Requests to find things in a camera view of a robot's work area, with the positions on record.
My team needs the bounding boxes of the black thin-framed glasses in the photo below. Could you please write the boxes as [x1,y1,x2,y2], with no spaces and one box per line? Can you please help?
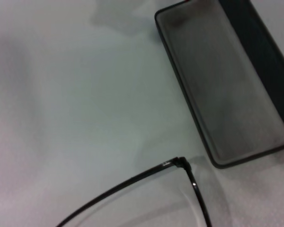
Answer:
[54,156,213,227]

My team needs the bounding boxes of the black glasses case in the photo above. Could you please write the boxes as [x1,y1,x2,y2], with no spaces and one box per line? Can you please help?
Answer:
[154,0,284,170]

